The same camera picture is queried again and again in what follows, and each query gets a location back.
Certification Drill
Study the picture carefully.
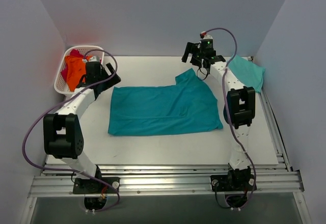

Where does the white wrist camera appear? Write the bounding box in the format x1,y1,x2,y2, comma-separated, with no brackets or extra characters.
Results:
82,55,101,63
200,32,213,41

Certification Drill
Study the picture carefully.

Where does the white perforated plastic basket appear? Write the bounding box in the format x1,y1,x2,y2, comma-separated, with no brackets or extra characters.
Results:
54,45,104,96

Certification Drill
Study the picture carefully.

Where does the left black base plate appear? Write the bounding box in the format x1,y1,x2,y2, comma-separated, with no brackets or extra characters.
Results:
73,177,120,194

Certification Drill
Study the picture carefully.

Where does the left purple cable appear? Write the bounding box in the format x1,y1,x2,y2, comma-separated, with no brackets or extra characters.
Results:
22,49,121,212

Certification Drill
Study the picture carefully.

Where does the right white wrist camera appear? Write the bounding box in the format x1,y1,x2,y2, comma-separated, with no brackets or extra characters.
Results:
200,32,213,41

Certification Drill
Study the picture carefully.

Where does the teal t-shirt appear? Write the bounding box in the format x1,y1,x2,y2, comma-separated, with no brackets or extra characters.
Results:
108,69,223,136

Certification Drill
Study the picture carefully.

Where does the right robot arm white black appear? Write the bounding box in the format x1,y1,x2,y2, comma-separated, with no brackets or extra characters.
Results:
181,35,256,190

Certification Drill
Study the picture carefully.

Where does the aluminium front rail frame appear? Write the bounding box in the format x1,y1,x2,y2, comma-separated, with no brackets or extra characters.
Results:
29,163,304,198

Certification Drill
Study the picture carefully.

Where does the aluminium right side rail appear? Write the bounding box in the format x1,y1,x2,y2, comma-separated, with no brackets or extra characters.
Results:
259,89,292,172

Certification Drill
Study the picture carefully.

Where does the magenta t-shirt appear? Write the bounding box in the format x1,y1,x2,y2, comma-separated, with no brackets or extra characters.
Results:
61,49,84,81

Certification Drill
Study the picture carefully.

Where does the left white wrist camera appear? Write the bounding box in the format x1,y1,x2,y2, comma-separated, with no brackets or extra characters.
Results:
82,55,101,63

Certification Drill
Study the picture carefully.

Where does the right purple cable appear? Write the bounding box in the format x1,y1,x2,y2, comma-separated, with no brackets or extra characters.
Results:
206,27,257,209

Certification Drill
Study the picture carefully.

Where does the black thin cable loop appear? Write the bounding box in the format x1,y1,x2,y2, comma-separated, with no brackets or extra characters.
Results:
195,58,211,81

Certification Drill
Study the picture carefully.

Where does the orange t-shirt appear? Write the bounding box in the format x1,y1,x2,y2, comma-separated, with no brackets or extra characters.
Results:
64,55,86,92

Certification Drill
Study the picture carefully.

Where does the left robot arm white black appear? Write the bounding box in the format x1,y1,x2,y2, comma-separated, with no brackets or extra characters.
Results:
43,61,121,193

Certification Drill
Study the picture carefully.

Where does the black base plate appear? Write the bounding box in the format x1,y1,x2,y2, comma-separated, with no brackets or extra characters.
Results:
210,175,257,192
73,177,120,194

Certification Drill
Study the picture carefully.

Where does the folded mint green t-shirt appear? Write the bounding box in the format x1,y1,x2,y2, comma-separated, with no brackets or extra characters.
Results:
228,55,265,93

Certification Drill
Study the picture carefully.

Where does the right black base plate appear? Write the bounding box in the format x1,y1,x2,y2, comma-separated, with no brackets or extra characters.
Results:
210,175,257,192

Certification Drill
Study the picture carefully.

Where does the purple cable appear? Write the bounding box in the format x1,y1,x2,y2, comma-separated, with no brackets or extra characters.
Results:
206,27,257,209
22,49,121,212

